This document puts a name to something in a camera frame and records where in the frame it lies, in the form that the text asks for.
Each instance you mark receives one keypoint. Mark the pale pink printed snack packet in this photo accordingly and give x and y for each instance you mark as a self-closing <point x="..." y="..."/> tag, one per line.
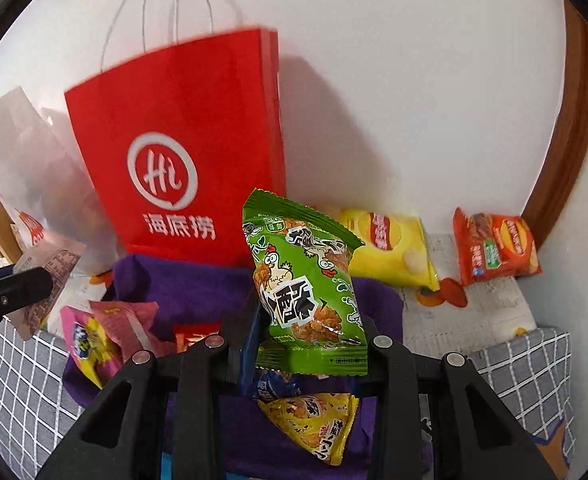
<point x="54" y="265"/>

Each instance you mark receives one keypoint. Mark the wooden door frame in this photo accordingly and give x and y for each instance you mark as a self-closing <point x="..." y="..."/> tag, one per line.
<point x="568" y="135"/>

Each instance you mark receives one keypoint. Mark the orange chips bag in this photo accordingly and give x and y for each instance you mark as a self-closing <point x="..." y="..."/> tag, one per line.
<point x="493" y="245"/>

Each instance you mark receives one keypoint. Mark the grey checked blanket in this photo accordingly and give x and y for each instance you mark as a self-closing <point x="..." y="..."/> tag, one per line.
<point x="523" y="375"/>

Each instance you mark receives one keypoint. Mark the pink yellow cartoon snack packet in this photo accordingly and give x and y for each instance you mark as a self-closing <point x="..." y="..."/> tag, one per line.
<point x="86" y="345"/>

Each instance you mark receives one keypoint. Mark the red paper bag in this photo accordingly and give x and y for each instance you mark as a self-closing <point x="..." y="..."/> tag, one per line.
<point x="184" y="110"/>

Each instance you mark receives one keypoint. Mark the white plastic shopping bag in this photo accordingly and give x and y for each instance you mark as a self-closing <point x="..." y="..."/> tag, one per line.
<point x="24" y="160"/>

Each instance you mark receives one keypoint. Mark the purple cloth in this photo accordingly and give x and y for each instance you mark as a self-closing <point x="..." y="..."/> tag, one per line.
<point x="199" y="290"/>

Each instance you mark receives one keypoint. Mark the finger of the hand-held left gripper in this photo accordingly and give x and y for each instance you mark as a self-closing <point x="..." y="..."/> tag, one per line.
<point x="19" y="285"/>

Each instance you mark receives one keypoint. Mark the red gold snack packet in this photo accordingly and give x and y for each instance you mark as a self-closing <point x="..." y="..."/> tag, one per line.
<point x="194" y="337"/>

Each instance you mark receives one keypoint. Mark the yellow chips bag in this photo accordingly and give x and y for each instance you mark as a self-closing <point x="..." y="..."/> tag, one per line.
<point x="393" y="250"/>

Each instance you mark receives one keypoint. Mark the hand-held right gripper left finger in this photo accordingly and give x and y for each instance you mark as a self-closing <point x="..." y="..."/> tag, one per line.
<point x="249" y="360"/>

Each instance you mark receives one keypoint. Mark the pink striped snack packet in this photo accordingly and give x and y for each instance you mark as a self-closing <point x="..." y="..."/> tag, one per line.
<point x="134" y="325"/>

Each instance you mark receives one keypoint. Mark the green snack packet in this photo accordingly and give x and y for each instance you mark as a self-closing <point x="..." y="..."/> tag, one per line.
<point x="304" y="285"/>

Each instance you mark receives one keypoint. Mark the blue snack packet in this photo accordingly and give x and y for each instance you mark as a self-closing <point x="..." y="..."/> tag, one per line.
<point x="279" y="385"/>

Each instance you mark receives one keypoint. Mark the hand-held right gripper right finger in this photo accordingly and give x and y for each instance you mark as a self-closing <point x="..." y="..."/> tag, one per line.
<point x="388" y="360"/>

